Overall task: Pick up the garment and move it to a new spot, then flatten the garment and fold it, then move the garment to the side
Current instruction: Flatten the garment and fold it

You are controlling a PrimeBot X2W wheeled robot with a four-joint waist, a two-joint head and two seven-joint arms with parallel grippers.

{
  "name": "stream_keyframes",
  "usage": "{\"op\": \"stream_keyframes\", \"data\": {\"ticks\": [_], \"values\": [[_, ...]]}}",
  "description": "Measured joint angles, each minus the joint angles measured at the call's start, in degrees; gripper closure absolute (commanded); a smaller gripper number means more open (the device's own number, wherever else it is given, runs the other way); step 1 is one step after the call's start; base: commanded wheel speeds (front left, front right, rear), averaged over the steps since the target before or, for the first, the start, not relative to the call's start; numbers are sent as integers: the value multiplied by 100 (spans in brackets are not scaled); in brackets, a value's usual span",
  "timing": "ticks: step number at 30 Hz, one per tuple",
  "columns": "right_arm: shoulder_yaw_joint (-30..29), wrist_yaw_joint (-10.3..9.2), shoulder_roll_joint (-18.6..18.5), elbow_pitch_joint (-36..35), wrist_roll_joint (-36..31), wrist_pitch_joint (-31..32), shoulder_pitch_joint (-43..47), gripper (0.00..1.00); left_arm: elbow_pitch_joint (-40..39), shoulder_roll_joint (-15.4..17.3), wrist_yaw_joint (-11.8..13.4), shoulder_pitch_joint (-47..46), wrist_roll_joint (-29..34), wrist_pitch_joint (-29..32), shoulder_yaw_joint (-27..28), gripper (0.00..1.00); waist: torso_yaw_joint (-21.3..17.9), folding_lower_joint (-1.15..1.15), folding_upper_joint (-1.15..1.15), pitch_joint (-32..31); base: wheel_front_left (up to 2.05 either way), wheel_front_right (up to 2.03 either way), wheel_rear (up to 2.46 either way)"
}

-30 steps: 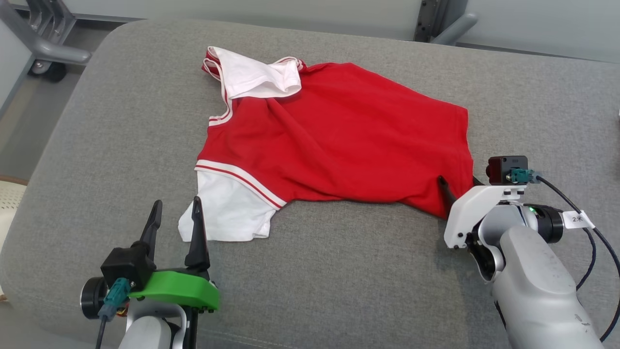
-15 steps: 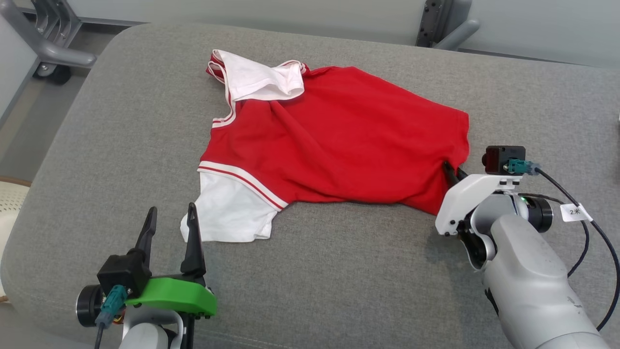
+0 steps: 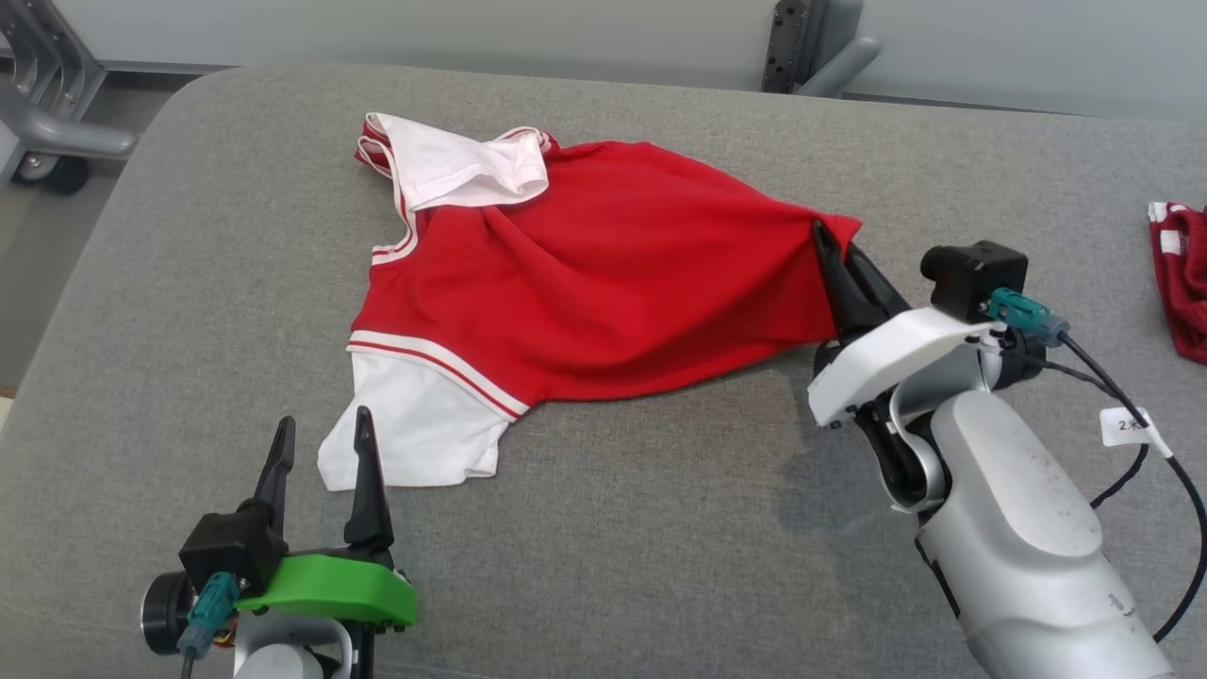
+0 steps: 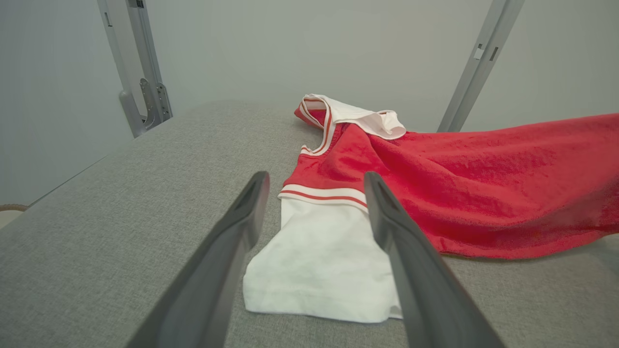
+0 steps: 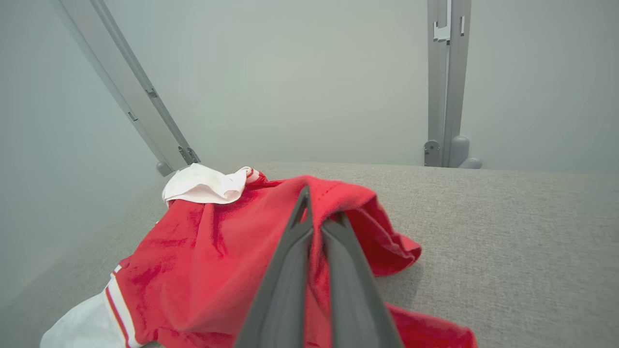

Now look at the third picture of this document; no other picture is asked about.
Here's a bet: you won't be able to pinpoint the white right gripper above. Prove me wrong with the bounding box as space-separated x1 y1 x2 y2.
806 219 1008 431

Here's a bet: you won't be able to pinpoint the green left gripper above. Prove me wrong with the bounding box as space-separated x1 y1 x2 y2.
235 406 420 635

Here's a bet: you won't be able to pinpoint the red and white jersey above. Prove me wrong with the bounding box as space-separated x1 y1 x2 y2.
317 112 865 492

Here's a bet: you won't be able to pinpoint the red shorts with white trim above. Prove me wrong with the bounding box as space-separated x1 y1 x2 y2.
1147 200 1207 367

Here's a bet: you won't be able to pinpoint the grey fabric sofa cushion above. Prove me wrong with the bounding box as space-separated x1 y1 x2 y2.
0 61 1207 679

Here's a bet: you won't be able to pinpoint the black right cable teal connector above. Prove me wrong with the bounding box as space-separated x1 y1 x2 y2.
987 288 1207 644

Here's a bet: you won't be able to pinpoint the black cable teal connector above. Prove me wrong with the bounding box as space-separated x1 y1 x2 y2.
175 571 242 679
987 288 1207 644

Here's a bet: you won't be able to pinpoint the black left cable teal connector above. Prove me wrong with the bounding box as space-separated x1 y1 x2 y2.
175 571 242 679

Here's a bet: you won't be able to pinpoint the grey metal frame post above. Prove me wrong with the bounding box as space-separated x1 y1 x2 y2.
761 0 882 99

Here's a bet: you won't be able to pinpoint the white cable label tag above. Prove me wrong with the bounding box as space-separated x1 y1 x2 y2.
1100 406 1174 461

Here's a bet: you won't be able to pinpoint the grey metal frame with wheel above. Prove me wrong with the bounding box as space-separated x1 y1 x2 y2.
0 0 141 197

